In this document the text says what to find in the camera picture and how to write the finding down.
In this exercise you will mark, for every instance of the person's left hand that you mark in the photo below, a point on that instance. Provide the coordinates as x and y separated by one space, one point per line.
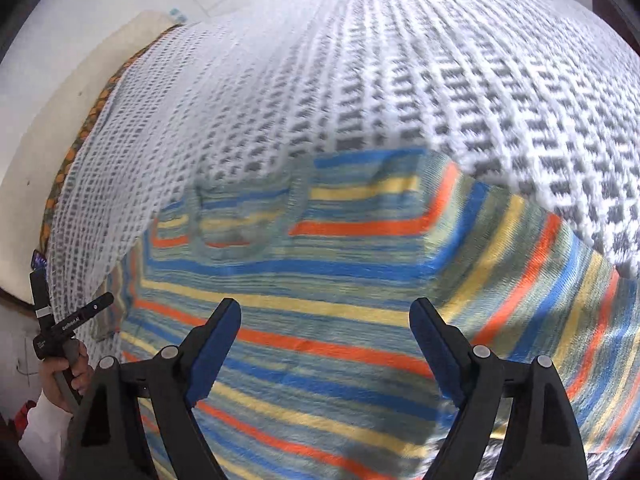
52 380

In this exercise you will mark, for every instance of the white grey checkered blanket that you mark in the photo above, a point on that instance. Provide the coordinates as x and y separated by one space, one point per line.
350 85

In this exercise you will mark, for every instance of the striped knit sweater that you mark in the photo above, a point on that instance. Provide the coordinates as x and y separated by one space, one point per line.
325 310

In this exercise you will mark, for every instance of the dark wooden furniture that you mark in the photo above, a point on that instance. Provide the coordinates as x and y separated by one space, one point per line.
602 7

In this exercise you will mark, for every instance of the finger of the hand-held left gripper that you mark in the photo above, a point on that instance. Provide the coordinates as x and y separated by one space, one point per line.
95 305
39 295

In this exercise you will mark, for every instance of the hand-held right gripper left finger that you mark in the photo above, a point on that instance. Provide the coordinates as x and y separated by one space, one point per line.
215 355

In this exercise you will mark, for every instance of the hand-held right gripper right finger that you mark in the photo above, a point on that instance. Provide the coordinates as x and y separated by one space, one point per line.
434 355

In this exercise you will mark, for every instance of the red fleece cloth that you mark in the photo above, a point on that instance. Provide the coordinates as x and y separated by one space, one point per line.
22 417

